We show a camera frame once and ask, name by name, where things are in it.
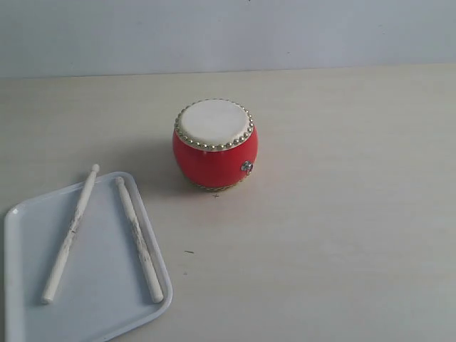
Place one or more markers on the white wooden drumstick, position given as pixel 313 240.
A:
pixel 59 264
pixel 148 269

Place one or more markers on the small red drum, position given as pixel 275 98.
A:
pixel 215 143

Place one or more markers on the white plastic tray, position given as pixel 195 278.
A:
pixel 103 292

